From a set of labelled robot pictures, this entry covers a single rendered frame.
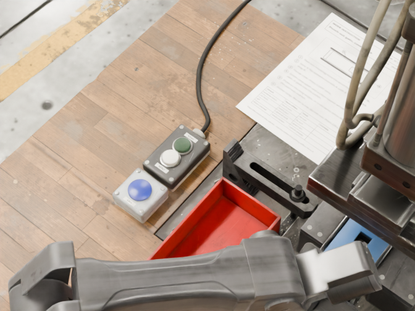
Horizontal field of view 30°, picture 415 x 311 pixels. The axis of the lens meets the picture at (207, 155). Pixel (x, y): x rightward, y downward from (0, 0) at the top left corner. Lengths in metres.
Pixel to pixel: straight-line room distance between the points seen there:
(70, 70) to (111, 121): 1.24
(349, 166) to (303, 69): 0.43
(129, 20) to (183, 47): 1.26
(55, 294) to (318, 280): 0.29
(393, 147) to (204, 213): 0.45
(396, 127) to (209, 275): 0.28
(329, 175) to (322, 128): 0.34
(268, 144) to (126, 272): 0.64
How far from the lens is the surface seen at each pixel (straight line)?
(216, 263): 0.81
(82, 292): 0.77
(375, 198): 1.02
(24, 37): 2.77
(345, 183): 1.07
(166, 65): 1.48
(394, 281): 1.19
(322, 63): 1.49
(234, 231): 1.28
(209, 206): 1.29
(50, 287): 0.84
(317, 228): 1.21
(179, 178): 1.31
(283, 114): 1.41
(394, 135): 0.91
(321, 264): 0.88
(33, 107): 2.58
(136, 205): 1.28
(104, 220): 1.31
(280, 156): 1.36
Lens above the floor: 2.06
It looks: 59 degrees down
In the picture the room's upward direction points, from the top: 1 degrees counter-clockwise
